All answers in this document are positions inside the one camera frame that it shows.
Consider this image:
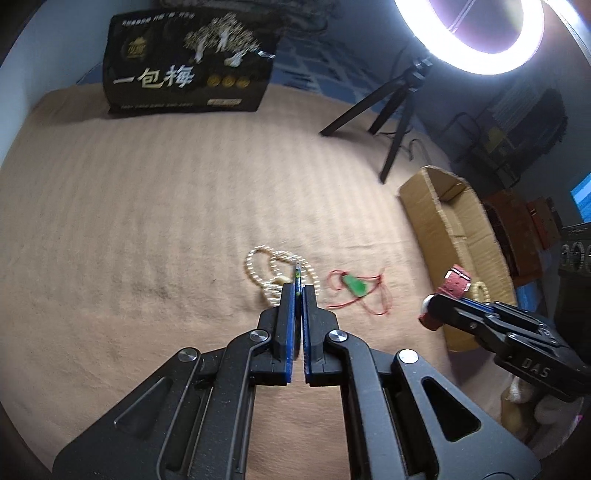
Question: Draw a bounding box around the black metal chair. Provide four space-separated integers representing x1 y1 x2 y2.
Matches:
438 87 570 186

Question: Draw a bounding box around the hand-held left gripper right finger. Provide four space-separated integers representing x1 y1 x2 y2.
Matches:
302 284 544 480

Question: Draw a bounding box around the black printed carton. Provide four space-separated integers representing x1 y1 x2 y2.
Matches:
107 8 279 116

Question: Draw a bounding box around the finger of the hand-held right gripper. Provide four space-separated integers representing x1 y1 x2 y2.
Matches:
421 294 513 344
459 296 543 329

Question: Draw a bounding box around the blue checked cloth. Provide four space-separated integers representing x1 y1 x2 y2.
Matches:
271 34 419 109

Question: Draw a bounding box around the white ring light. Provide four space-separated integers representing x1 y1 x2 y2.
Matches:
394 0 546 77

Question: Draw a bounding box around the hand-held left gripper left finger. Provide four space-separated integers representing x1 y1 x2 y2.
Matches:
52 282 303 480

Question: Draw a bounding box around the beige blanket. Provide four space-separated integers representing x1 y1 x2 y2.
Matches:
0 82 525 480

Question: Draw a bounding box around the orange cardboard box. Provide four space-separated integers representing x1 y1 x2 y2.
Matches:
482 190 560 288

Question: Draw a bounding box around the green pendant on red cord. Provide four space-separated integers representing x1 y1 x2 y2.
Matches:
324 270 393 316

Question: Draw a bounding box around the person's right hand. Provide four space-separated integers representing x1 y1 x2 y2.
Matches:
501 376 587 446

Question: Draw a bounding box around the black tripod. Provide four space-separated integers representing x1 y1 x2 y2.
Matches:
320 55 438 184

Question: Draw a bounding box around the white pearl necklace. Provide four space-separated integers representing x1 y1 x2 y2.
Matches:
244 246 320 307

